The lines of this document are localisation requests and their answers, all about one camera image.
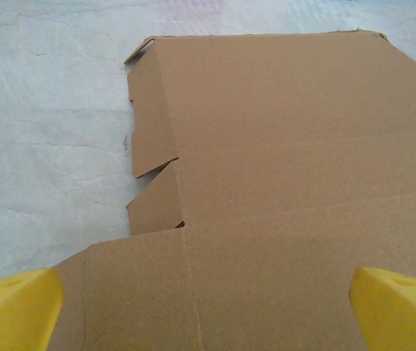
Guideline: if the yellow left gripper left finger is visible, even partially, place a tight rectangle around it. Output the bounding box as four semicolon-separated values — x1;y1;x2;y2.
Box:
0;267;64;351

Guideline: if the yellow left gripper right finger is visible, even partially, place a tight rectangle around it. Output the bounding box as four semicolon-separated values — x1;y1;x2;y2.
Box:
349;266;416;351

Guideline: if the brown cardboard box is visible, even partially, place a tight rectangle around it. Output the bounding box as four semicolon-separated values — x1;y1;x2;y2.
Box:
48;31;416;351

